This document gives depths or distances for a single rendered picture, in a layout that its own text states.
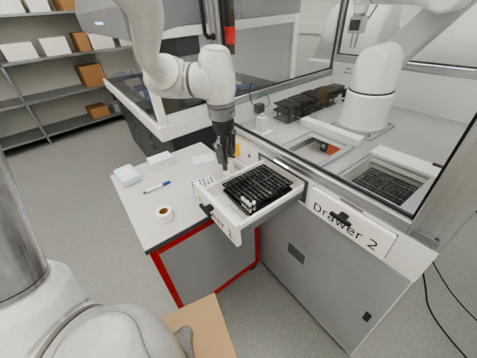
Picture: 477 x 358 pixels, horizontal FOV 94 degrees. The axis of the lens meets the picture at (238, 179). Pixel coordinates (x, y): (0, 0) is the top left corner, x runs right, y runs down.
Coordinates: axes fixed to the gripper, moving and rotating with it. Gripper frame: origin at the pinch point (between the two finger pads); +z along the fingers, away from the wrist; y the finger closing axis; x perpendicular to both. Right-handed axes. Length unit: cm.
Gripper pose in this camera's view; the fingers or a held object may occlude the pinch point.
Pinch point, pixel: (228, 167)
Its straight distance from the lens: 87.0
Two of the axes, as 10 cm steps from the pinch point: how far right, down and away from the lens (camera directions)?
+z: 0.7, 7.8, 6.2
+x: -8.9, -2.4, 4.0
